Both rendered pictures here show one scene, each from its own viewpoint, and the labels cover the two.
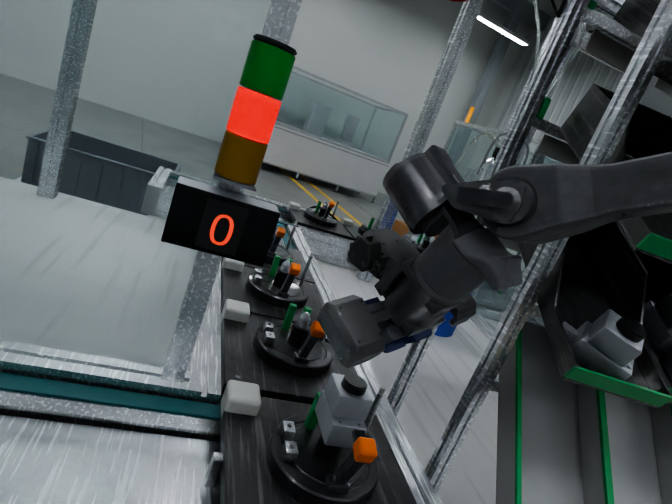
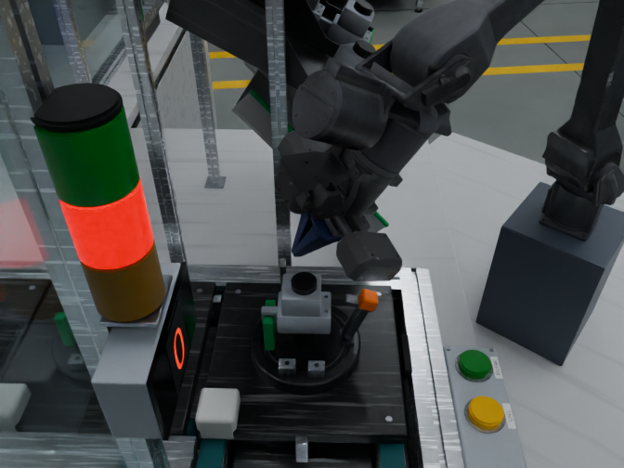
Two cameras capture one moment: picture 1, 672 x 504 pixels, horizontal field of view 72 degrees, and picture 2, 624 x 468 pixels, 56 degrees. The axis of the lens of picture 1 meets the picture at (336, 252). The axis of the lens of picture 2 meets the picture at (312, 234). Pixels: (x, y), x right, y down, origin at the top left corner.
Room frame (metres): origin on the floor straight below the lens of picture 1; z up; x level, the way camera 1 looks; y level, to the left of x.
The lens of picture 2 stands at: (0.31, 0.37, 1.57)
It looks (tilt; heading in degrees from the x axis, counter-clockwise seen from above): 40 degrees down; 291
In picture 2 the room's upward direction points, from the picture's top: straight up
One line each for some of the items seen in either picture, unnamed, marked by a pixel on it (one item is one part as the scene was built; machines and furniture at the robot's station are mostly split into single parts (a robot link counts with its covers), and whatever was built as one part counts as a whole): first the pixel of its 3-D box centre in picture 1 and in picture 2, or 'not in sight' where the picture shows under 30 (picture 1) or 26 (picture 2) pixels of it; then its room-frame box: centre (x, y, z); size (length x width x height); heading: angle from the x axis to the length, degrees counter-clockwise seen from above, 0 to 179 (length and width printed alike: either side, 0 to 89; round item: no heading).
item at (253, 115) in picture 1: (253, 115); (108, 215); (0.54, 0.14, 1.34); 0.05 x 0.05 x 0.05
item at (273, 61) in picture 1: (267, 71); (88, 149); (0.54, 0.14, 1.39); 0.05 x 0.05 x 0.05
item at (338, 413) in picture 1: (343, 399); (295, 301); (0.50, -0.07, 1.06); 0.08 x 0.04 x 0.07; 20
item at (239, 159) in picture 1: (241, 157); (123, 272); (0.54, 0.14, 1.29); 0.05 x 0.05 x 0.05
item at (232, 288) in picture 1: (282, 276); not in sight; (0.96, 0.09, 1.01); 0.24 x 0.24 x 0.13; 20
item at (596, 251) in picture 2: not in sight; (550, 272); (0.20, -0.35, 0.96); 0.14 x 0.14 x 0.20; 73
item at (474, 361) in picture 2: not in sight; (474, 366); (0.28, -0.13, 0.96); 0.04 x 0.04 x 0.02
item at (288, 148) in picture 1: (322, 127); not in sight; (10.21, 1.22, 1.13); 2.86 x 1.56 x 2.25; 118
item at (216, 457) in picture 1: (213, 469); (302, 448); (0.45, 0.04, 0.95); 0.01 x 0.01 x 0.04; 20
